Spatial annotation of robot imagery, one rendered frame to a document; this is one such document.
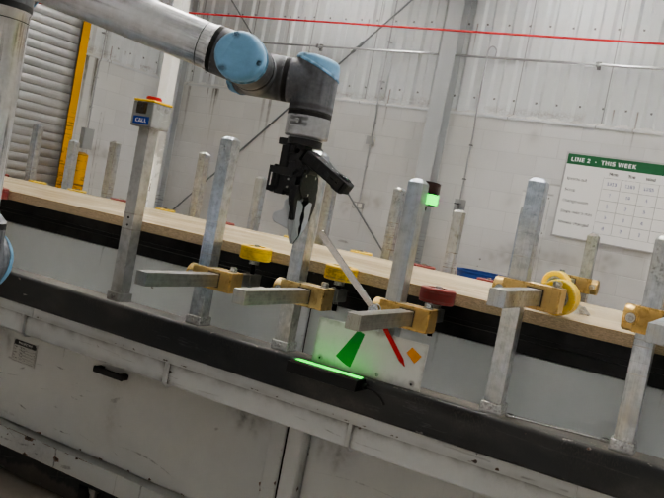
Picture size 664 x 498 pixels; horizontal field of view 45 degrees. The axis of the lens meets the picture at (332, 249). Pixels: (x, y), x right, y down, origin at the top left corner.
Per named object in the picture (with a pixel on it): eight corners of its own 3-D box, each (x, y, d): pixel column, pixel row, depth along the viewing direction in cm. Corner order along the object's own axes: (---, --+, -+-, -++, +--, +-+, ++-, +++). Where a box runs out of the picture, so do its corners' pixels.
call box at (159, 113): (149, 130, 198) (155, 100, 198) (128, 126, 202) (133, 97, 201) (168, 134, 205) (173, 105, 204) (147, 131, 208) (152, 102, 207)
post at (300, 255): (284, 361, 179) (323, 151, 177) (271, 357, 181) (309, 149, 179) (291, 360, 183) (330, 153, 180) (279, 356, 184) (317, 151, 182)
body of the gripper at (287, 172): (283, 196, 168) (292, 139, 167) (317, 203, 164) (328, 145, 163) (264, 192, 161) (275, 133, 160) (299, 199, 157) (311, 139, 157)
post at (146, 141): (119, 302, 202) (149, 127, 200) (105, 297, 205) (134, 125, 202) (130, 301, 206) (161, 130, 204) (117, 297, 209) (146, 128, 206)
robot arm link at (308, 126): (338, 124, 163) (316, 115, 155) (334, 147, 164) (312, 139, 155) (300, 119, 167) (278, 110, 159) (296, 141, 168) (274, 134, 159)
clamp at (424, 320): (425, 334, 163) (430, 310, 163) (368, 319, 169) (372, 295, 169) (435, 333, 168) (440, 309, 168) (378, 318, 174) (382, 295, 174)
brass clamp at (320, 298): (319, 311, 174) (323, 289, 174) (268, 297, 180) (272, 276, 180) (332, 310, 180) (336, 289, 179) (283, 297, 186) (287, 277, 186)
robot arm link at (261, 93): (227, 39, 155) (290, 49, 154) (239, 51, 167) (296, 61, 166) (218, 86, 156) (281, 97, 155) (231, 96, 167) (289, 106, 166)
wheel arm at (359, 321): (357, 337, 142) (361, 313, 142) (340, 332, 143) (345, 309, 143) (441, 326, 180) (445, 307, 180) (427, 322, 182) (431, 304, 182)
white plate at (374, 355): (418, 392, 163) (428, 345, 162) (310, 360, 175) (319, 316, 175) (419, 392, 163) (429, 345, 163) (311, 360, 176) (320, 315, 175)
